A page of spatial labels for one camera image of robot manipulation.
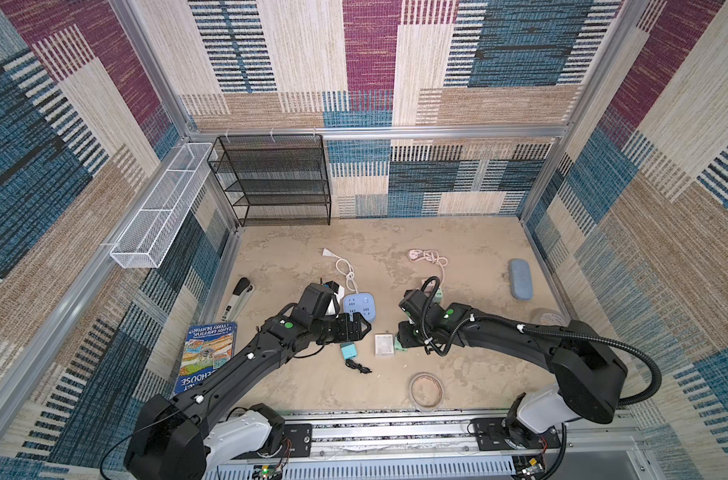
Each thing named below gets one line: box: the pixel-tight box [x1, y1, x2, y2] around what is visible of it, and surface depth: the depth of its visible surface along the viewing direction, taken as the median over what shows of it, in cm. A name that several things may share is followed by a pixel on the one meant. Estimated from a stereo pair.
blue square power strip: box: [343, 292, 376, 323], surface depth 96 cm
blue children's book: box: [173, 322, 237, 395], surface depth 89 cm
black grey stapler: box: [221, 277, 255, 321], surface depth 98 cm
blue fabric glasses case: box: [510, 259, 533, 301], surface depth 102 cm
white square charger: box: [374, 334, 394, 358], surface depth 87 cm
